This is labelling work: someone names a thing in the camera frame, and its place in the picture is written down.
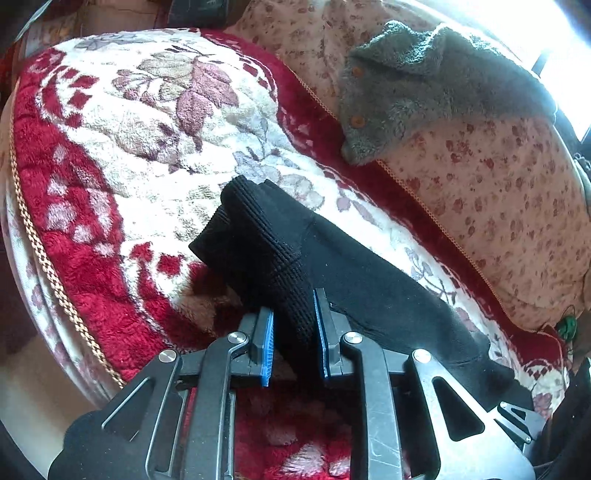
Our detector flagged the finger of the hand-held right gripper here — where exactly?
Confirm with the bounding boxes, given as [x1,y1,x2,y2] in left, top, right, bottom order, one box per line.
[495,401,544,454]

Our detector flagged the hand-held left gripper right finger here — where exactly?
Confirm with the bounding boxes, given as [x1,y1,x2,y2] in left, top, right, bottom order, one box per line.
[313,289,537,480]

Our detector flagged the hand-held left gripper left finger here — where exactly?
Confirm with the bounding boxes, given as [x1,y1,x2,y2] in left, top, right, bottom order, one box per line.
[48,307,276,480]

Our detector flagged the black pants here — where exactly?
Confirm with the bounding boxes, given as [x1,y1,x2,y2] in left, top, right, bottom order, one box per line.
[189,174,546,418]

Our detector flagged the beige floral sofa back cushion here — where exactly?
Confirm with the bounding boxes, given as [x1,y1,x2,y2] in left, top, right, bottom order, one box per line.
[224,0,591,334]

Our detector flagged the floral sofa seat cushion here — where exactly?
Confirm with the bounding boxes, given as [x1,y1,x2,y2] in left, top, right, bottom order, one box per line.
[0,104,126,418]

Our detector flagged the grey fleece jacket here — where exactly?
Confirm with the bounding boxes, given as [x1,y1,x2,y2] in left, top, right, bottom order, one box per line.
[338,20,560,165]

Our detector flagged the bright window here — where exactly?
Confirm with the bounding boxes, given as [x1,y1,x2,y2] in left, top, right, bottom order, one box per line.
[480,0,591,145]

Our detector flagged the green cord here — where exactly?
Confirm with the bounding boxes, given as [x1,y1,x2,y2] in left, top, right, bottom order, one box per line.
[553,313,581,343]

